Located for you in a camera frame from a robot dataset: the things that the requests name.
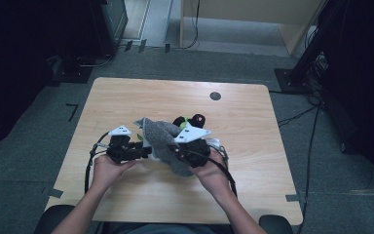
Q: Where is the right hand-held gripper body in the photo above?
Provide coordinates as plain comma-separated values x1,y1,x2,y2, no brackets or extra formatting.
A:
172,123,212,169

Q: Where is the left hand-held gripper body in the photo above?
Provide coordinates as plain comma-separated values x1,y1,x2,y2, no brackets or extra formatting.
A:
106,124,134,165

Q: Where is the grey towel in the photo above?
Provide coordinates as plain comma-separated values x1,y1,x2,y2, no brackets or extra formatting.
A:
132,117,195,177

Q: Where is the panda plush toy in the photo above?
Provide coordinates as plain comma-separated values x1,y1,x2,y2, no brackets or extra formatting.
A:
136,113,222,161

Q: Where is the person's left hand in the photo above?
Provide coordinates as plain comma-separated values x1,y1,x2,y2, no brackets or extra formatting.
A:
91,153,137,193

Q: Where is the person's right hand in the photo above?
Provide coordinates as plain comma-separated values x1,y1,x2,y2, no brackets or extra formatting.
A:
189,147,231,197

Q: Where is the black angled floor tape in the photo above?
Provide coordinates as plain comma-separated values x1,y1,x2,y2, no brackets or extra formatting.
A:
65,102,80,123

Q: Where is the person's dark clothing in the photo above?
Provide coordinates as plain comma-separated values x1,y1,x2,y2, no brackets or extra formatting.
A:
101,221,237,234

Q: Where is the black floor plate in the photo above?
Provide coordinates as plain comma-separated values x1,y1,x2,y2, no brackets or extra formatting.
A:
49,55,94,86

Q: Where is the dark cabinet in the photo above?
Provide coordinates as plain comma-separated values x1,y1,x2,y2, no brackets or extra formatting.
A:
89,0,130,59

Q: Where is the black metal stand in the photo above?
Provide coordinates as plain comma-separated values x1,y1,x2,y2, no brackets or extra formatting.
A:
274,0,344,96

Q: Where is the light wooden cabinet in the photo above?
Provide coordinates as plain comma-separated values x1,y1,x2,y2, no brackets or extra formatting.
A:
179,0,326,57

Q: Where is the left hand-held gripper cable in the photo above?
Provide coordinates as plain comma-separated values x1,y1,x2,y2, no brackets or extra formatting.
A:
84,131,112,195

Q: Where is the hand-held gripper cable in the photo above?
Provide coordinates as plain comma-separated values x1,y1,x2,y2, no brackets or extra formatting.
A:
84,131,112,195
206,145,239,199

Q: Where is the right hand-held gripper cable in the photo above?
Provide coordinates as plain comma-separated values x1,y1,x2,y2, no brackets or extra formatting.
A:
206,145,239,199

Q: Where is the short black floor cable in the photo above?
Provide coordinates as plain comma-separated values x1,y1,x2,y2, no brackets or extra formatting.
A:
277,104,319,129

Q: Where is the long black floor cable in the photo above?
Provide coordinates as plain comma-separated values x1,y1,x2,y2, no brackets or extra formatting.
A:
295,97,322,234

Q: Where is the black hanging cable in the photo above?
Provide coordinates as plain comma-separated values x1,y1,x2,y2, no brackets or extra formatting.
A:
174,0,201,51

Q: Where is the tangle of cables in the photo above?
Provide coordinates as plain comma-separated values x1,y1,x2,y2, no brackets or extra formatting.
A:
305,51,329,93

